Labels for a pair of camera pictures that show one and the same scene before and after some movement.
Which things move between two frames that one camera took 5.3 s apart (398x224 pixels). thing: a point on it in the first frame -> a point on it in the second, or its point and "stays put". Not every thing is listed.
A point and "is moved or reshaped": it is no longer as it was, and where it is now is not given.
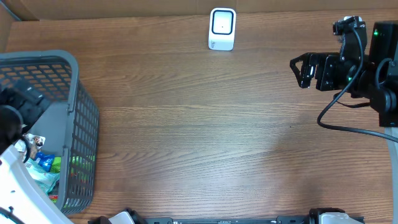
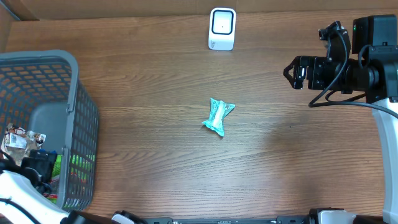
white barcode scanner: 222,28 stays put
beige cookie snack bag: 34,143 stays put
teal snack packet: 45,179 is moved or reshaped
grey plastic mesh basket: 70,125 stays put
